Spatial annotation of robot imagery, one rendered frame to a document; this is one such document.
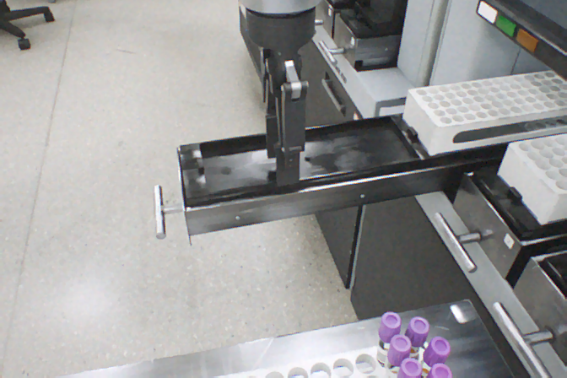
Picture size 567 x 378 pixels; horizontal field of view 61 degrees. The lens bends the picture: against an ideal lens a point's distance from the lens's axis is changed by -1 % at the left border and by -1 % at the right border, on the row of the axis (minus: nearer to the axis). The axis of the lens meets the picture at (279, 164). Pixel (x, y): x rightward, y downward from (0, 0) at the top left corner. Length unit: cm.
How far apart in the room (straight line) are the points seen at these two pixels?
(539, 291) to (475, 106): 27
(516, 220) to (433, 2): 44
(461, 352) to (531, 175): 25
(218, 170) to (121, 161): 137
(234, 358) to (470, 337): 23
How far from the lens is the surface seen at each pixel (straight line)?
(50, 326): 160
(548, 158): 69
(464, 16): 85
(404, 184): 71
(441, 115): 73
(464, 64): 85
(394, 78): 104
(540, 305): 65
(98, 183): 196
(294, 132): 55
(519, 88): 83
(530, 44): 68
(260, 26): 51
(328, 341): 50
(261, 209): 65
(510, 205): 68
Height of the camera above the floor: 125
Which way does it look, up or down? 41 degrees down
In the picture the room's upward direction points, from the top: straight up
